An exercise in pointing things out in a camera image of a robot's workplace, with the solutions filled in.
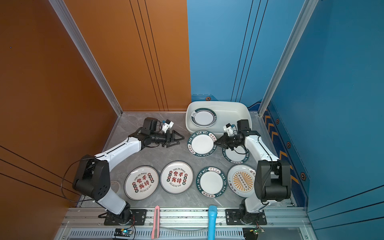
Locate white sensor module gripper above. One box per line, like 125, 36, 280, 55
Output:
223, 124, 235, 137
162, 120, 174, 133

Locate white sensor module left gripper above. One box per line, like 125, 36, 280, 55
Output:
162, 120, 174, 133

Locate blue handle tool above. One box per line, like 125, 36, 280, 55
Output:
207, 205, 218, 240

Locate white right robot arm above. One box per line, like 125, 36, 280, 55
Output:
214, 131, 292, 225

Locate white plastic bin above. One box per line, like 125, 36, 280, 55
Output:
185, 101, 253, 137

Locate orange sunburst plate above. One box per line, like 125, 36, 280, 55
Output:
227, 165, 256, 198

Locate green circuit board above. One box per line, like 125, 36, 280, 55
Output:
113, 228, 134, 240

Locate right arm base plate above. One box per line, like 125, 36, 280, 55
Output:
225, 209, 267, 226

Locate pink utility knife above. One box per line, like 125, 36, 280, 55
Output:
151, 206, 160, 240

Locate white sensor module right gripper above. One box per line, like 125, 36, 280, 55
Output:
223, 124, 235, 137

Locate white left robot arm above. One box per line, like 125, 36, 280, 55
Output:
73, 128, 185, 225

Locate green red rim plate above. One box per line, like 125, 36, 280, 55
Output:
191, 108, 217, 128

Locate clear tape roll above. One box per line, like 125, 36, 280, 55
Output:
111, 181, 121, 194

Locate white plate red characters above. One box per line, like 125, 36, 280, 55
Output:
160, 161, 194, 195
124, 166, 160, 201

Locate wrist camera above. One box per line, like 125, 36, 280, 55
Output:
237, 120, 251, 132
141, 118, 158, 135

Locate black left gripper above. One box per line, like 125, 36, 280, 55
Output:
150, 130, 185, 148

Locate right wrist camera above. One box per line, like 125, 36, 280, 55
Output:
237, 120, 251, 132

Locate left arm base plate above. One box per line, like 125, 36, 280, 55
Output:
99, 209, 147, 226

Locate green lettered rim plate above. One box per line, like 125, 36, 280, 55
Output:
222, 146, 250, 165
187, 131, 217, 158
196, 167, 228, 198

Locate right small circuit board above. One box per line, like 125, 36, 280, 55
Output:
250, 226, 265, 236

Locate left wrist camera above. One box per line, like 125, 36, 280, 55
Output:
141, 118, 158, 135

